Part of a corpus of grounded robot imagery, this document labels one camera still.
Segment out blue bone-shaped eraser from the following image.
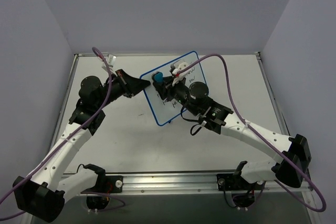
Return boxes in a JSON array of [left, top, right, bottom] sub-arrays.
[[152, 71, 164, 83]]

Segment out blue framed whiteboard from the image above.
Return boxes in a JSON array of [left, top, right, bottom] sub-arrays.
[[140, 51, 206, 126]]

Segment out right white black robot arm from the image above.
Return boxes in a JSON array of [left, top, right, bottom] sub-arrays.
[[152, 72, 311, 189]]

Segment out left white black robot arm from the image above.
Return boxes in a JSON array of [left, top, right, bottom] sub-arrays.
[[13, 69, 151, 223]]

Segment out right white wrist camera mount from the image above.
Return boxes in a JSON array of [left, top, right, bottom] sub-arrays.
[[170, 60, 189, 77]]

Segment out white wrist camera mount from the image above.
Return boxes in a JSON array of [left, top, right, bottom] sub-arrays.
[[170, 60, 189, 77], [102, 54, 117, 71]]

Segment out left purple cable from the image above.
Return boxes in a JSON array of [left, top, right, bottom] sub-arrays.
[[0, 47, 127, 221]]

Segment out purple cable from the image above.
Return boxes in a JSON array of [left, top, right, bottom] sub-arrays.
[[0, 47, 127, 221], [178, 54, 328, 212]]

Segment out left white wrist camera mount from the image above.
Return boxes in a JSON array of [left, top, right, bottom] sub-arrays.
[[102, 54, 117, 71]]

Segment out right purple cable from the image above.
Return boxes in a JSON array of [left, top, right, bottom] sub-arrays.
[[178, 54, 328, 212]]

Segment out aluminium table edge frame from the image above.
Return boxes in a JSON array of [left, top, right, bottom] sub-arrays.
[[54, 54, 287, 148]]

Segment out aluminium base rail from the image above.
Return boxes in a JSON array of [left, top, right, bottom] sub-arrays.
[[78, 173, 313, 198]]

